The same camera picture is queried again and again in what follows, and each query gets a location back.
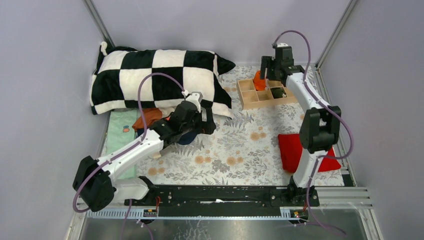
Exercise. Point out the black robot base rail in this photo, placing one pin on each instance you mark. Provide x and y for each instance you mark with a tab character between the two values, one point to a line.
225	196

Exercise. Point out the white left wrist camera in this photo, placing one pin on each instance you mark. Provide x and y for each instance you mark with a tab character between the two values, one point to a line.
196	99

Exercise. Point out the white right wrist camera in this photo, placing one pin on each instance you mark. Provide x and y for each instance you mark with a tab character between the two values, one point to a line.
282	45

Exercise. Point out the mint green printed cloth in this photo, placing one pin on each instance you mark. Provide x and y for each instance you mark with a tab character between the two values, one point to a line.
119	132

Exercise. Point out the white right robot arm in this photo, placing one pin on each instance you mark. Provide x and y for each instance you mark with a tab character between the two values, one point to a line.
320	127

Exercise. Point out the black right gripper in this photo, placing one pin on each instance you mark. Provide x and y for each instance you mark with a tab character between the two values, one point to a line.
267	62

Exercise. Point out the black white checkered pillow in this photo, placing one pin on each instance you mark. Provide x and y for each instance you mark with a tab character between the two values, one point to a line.
125	77

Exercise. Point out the navy underwear orange trim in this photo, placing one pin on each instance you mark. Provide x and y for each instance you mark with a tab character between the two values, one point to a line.
185	139

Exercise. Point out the rust brown garment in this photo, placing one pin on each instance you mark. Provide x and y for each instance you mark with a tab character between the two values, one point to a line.
151	115

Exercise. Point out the perforated metal cable tray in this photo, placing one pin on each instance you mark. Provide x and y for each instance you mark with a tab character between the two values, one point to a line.
266	213

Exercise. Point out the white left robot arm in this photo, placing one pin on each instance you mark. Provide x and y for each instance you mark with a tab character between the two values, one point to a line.
97	182

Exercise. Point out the floral bed sheet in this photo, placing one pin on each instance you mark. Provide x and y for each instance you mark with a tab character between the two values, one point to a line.
243	150

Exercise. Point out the rolled dark green garment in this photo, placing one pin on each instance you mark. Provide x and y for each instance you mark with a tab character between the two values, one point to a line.
278	93

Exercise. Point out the wooden compartment organizer box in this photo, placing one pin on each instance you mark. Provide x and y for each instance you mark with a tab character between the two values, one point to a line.
250	98

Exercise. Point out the red folded cloth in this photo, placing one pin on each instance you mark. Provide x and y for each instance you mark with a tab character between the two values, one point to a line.
290	151

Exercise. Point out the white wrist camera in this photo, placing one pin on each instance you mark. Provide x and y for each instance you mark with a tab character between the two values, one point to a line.
282	45
196	99

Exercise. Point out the cream beige garment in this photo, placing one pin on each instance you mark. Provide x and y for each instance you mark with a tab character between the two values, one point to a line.
166	111

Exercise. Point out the orange underwear white trim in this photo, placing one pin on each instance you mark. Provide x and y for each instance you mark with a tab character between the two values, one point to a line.
259	83

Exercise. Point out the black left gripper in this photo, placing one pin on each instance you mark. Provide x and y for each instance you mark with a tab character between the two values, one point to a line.
205	127

